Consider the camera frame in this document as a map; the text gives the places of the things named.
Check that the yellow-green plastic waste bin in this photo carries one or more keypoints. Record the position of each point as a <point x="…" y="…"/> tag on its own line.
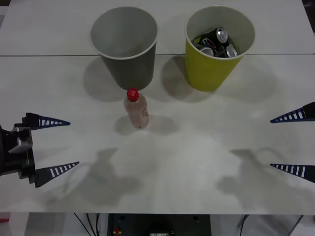
<point x="206" y="71"/>

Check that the clear bottle with red cap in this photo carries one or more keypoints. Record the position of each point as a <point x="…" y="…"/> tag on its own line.
<point x="137" y="110"/>

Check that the grey plastic waste bin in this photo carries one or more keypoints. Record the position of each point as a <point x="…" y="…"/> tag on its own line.
<point x="128" y="66"/>

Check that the black can with silver top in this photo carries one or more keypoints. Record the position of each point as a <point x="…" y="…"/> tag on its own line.
<point x="231" y="51"/>
<point x="206" y="50"/>
<point x="216" y="33"/>

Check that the dark robot base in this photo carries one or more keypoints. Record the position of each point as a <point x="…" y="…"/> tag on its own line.
<point x="160" y="225"/>

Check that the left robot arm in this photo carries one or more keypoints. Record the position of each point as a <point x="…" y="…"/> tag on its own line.
<point x="21" y="141"/>

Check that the black can with green print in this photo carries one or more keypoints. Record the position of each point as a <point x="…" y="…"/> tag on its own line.
<point x="198" y="39"/>

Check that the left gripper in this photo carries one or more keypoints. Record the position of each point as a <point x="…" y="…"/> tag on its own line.
<point x="24" y="164"/>

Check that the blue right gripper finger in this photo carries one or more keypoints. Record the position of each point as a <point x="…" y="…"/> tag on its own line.
<point x="295" y="169"/>
<point x="295" y="115"/>

